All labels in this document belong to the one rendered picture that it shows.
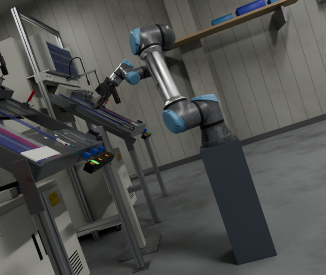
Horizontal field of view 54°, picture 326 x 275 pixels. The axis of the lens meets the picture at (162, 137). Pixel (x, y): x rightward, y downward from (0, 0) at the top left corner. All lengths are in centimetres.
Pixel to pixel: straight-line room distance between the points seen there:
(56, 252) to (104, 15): 431
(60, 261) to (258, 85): 404
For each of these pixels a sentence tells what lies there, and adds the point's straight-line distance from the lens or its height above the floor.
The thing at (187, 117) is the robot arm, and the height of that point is 71.
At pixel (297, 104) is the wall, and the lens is 485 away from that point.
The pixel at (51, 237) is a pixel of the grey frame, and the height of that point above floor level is 50.
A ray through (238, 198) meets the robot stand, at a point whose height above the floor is 29.
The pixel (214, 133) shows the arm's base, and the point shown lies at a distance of 144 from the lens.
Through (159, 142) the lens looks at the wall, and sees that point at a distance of 476.
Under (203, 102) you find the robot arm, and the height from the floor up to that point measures 75.
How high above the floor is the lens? 74
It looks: 3 degrees down
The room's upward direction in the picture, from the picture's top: 19 degrees counter-clockwise
